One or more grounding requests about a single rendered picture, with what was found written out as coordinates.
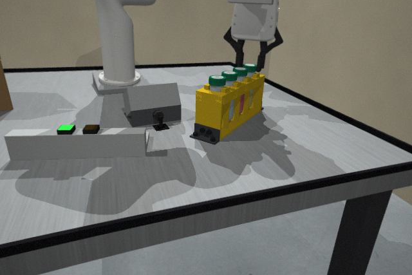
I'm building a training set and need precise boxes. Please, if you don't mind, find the grey button housing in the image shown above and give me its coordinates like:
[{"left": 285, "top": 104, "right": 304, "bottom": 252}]
[{"left": 123, "top": 82, "right": 181, "bottom": 131}]

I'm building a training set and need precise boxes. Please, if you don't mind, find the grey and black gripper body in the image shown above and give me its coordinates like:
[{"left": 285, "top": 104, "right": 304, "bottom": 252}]
[{"left": 231, "top": 0, "right": 279, "bottom": 41}]

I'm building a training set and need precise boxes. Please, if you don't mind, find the green screw cap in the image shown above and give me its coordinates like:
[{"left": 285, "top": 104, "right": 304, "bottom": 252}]
[
  {"left": 209, "top": 75, "right": 226, "bottom": 86},
  {"left": 221, "top": 71, "right": 238, "bottom": 81},
  {"left": 243, "top": 64, "right": 257, "bottom": 72},
  {"left": 232, "top": 67, "right": 248, "bottom": 77}
]

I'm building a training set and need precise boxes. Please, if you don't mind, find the black table edge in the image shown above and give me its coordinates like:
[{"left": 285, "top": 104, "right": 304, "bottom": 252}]
[{"left": 0, "top": 62, "right": 412, "bottom": 258}]

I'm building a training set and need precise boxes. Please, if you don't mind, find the brown cardboard box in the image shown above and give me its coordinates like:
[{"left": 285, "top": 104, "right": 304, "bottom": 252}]
[{"left": 0, "top": 60, "right": 13, "bottom": 111}]

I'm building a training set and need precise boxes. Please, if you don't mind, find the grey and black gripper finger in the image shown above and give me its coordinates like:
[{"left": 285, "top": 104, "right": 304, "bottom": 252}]
[
  {"left": 256, "top": 27, "right": 283, "bottom": 72},
  {"left": 223, "top": 27, "right": 245, "bottom": 67}
]

